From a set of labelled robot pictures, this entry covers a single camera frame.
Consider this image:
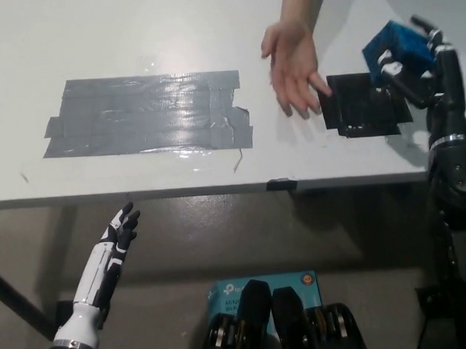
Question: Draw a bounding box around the black slanted table leg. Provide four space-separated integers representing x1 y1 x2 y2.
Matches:
0 258 57 344

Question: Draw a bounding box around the black tape marked spot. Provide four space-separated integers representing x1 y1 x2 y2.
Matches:
315 69 414 141

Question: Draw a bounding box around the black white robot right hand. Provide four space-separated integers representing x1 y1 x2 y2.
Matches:
373 11 466 153

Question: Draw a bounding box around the person's bare hand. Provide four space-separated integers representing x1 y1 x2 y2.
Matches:
258 18 335 122

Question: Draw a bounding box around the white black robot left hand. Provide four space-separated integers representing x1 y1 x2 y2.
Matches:
45 201 148 349

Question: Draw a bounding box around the blue rubik's cube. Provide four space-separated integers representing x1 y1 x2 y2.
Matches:
360 18 438 87

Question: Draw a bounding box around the teal router cardboard box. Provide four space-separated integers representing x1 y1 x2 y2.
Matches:
205 271 325 340

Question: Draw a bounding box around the grey duct tape patch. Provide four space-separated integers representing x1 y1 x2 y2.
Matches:
38 68 255 160

